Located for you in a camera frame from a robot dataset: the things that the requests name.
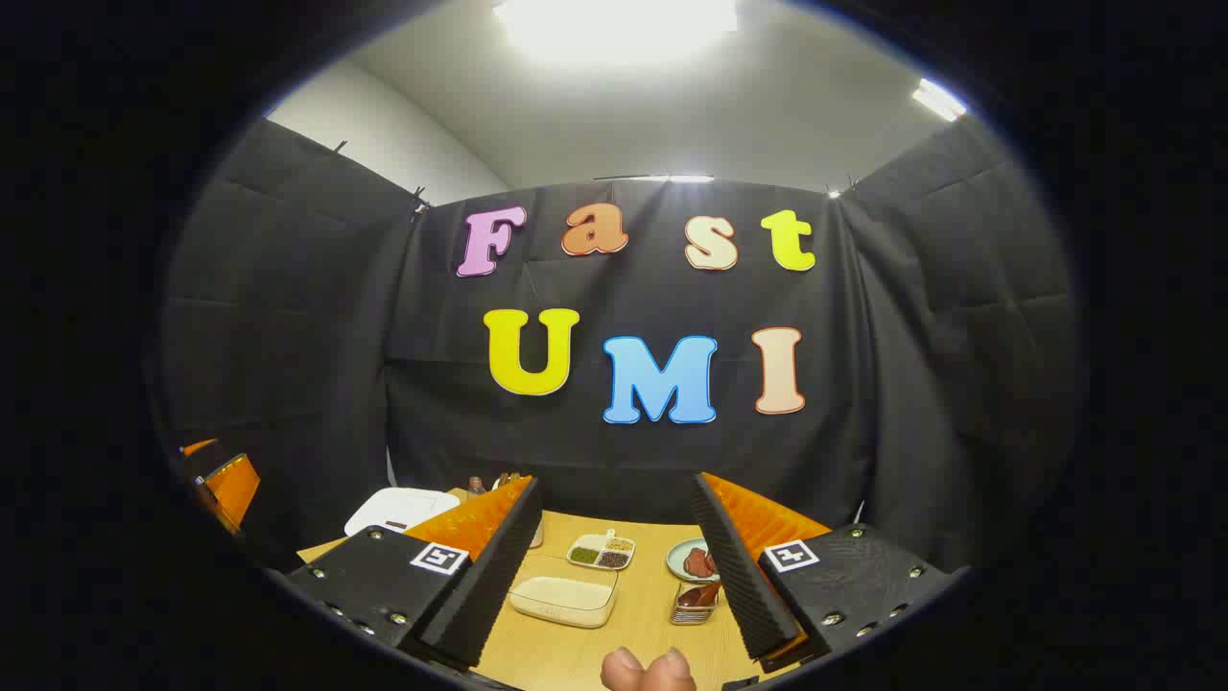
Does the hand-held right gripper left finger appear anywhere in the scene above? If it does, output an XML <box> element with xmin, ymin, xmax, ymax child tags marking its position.
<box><xmin>288</xmin><ymin>475</ymin><xmax>545</xmax><ymax>671</ymax></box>

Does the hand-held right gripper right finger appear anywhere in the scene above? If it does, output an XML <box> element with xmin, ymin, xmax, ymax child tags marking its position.
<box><xmin>691</xmin><ymin>470</ymin><xmax>960</xmax><ymax>673</ymax></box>

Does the clear chopstick holder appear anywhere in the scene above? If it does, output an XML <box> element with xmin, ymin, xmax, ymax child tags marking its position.
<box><xmin>670</xmin><ymin>580</ymin><xmax>723</xmax><ymax>627</ymax></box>

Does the white rice cooker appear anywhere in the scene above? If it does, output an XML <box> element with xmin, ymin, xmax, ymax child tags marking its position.
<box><xmin>343</xmin><ymin>487</ymin><xmax>462</xmax><ymax>537</ymax></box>

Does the clear plastic rice container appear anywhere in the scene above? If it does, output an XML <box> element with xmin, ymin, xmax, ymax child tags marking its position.
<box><xmin>508</xmin><ymin>552</ymin><xmax>621</xmax><ymax>630</ymax></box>

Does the light green round plate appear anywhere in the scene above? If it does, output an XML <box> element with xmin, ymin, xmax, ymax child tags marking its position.
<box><xmin>666</xmin><ymin>537</ymin><xmax>720</xmax><ymax>584</ymax></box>

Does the white divided plate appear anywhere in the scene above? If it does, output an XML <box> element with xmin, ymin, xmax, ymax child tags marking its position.
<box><xmin>566</xmin><ymin>529</ymin><xmax>637</xmax><ymax>573</ymax></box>

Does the black backdrop cloth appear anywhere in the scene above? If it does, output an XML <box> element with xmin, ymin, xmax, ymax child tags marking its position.
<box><xmin>158</xmin><ymin>120</ymin><xmax>1090</xmax><ymax>577</ymax></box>

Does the ceiling light panel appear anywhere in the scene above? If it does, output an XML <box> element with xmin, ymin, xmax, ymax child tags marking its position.
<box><xmin>493</xmin><ymin>0</ymin><xmax>741</xmax><ymax>64</ymax></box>
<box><xmin>910</xmin><ymin>77</ymin><xmax>969</xmax><ymax>124</ymax></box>

